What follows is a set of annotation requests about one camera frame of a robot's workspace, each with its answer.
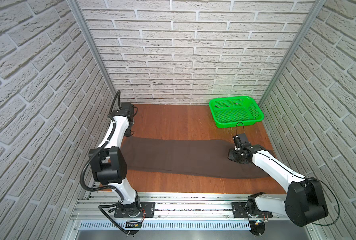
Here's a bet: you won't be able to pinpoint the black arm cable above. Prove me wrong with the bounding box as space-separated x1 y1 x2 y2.
234 121 341 227
79 89 127 236

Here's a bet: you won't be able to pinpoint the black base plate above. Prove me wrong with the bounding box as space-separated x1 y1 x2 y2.
232 202 273 219
114 202 155 219

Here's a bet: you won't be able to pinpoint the small black electronics box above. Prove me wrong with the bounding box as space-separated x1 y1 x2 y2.
125 221 143 229

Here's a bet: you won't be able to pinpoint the green plastic basket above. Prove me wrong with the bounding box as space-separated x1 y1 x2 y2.
209 96 265 129

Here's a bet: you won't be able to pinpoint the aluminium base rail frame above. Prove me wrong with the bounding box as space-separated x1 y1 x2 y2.
60 192 326 240

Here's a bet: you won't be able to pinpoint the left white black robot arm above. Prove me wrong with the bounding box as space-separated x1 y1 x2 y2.
80 103 142 218

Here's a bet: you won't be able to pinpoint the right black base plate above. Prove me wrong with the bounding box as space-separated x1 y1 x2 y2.
232 202 273 219

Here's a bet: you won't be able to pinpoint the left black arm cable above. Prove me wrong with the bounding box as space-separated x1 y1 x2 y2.
79 89 127 236

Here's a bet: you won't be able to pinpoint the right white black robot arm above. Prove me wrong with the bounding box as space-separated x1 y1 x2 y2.
228 134 329 227

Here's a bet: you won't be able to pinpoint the brown trousers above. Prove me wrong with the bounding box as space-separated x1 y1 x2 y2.
121 137 268 179

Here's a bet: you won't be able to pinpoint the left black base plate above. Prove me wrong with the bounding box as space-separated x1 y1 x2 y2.
114 202 155 219

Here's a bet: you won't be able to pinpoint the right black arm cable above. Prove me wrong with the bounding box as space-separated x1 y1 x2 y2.
234 121 341 227

